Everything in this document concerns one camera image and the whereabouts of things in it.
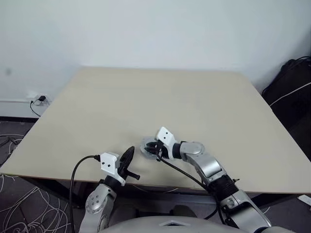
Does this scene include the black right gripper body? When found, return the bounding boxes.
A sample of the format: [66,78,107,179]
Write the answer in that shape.
[155,142,173,161]

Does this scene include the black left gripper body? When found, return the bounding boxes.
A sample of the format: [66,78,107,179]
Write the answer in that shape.
[116,159,141,182]

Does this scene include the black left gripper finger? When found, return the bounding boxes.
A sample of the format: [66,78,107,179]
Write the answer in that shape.
[120,146,133,168]
[124,146,136,171]

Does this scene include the silver motor cover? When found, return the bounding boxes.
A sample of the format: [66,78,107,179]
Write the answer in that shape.
[140,137,161,160]

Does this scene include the grey robot torso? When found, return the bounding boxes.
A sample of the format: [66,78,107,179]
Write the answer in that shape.
[99,215,311,233]

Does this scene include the black bag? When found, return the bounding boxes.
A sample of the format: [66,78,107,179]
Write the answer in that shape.
[261,56,311,152]

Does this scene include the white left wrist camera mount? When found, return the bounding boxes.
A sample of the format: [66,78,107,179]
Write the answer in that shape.
[100,152,127,186]

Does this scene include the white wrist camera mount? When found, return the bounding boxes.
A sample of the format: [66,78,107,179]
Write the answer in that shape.
[100,152,127,186]
[156,126,182,160]

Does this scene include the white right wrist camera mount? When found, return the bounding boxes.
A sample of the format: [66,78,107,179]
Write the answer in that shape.
[156,126,182,160]

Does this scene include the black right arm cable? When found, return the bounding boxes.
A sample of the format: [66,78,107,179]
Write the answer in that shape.
[156,157,228,225]

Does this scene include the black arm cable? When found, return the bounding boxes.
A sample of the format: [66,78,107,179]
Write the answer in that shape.
[156,157,228,225]
[69,154,102,233]

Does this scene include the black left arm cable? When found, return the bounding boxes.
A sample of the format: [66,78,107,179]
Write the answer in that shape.
[69,154,102,233]

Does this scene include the thin black adapter cable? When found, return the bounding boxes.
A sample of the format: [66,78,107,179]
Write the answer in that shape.
[30,98,42,118]

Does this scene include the white wall outlet box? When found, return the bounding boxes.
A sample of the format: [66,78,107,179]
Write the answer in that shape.
[26,93,52,106]

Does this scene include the white floor cable tangle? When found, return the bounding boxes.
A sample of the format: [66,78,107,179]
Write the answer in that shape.
[0,135,73,233]

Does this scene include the white wall cable raceway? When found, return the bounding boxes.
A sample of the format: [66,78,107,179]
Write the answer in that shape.
[0,98,34,104]

